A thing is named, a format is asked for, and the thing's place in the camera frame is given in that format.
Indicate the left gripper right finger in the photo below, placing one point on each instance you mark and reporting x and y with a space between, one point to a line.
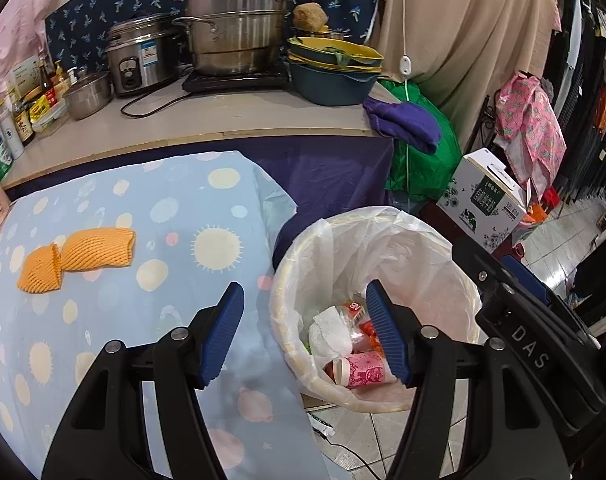
396 326

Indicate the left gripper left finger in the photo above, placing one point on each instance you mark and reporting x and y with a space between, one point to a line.
213 330

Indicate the orange snack wrapper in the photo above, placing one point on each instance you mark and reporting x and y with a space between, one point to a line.
363 335

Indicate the white paper towel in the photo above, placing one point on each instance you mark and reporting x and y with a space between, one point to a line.
329 337

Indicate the pink paper cup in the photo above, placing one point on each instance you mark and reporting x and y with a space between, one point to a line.
362 370

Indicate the blue dotted tablecloth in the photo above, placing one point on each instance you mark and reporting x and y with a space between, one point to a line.
201 222

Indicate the orange foam net right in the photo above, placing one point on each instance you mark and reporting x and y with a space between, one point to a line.
98 248

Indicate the orange foam net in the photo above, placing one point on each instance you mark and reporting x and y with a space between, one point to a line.
98 248
41 271

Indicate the white green carton box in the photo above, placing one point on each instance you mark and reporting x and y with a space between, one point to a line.
483 200

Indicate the green plastic bag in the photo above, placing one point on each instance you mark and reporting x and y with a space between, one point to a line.
422 176

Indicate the orange foam net left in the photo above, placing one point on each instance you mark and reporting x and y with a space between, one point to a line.
41 271

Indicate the purple cloth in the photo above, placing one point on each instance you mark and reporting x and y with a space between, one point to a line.
404 121

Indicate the pink floral garment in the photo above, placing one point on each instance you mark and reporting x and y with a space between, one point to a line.
529 133

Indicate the black induction cooker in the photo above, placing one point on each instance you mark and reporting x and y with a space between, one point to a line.
200 83

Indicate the small steel pot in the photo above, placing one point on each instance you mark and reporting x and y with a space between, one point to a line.
89 95

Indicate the stacked teal yellow basins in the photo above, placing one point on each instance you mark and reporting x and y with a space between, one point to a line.
332 72

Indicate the white cylinder canister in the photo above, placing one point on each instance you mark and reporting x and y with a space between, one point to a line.
10 134

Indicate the soy sauce bottle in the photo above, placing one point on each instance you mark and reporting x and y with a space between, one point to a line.
21 118

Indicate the steel rice cooker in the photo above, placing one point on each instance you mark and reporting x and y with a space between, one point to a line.
143 53

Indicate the beige curtain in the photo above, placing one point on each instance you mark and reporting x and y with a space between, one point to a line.
463 50

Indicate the stacked steel steamer pot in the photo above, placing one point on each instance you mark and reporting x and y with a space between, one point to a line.
230 37

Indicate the brown loofah sponge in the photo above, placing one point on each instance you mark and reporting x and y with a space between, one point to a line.
309 17

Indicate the pink floral curtain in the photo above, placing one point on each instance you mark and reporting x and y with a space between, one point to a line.
22 33

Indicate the white cord switch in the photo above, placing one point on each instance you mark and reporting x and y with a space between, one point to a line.
405 66

